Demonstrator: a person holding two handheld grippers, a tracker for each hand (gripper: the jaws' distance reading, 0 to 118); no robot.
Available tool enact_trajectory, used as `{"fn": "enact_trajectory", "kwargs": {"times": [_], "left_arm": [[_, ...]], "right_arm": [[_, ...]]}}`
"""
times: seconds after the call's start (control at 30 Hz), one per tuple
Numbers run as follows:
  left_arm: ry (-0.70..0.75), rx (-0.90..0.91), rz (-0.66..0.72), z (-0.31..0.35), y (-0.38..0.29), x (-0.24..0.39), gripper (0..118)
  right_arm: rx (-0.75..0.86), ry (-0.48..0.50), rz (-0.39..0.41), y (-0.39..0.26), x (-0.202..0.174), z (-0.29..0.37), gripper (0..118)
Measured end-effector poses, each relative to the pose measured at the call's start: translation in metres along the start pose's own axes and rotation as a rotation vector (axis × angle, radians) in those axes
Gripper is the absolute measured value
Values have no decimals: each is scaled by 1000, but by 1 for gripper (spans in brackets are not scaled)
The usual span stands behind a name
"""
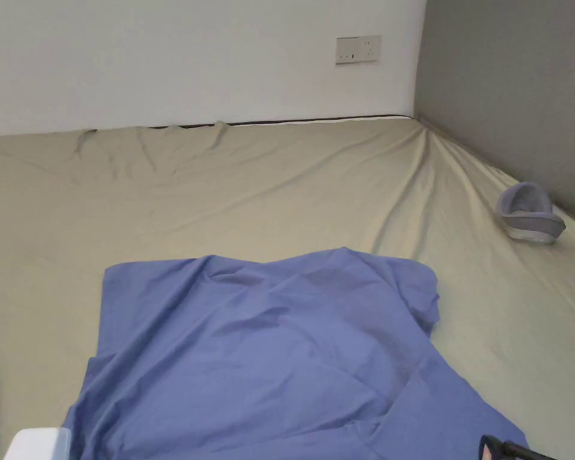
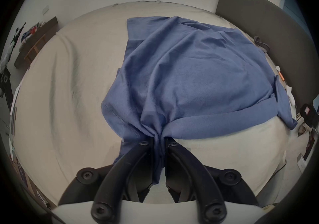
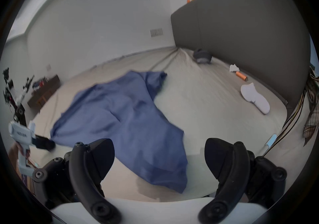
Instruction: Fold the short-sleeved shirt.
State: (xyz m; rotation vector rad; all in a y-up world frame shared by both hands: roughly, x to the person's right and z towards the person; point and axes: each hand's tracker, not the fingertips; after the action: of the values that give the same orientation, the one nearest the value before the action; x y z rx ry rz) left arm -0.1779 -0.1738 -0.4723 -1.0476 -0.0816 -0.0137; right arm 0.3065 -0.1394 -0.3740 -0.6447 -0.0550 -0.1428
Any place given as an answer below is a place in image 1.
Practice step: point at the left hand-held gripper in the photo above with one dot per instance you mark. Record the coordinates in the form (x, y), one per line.
(37, 445)

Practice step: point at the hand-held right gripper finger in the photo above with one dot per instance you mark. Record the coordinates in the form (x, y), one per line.
(503, 449)

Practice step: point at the blue shirt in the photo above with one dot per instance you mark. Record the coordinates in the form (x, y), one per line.
(268, 364)

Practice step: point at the grey slipper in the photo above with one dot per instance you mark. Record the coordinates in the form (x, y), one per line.
(527, 215)

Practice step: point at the bed with beige sheet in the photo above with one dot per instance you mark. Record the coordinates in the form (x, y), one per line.
(287, 191)

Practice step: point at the beige wall socket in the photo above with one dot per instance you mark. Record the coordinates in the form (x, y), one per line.
(358, 49)

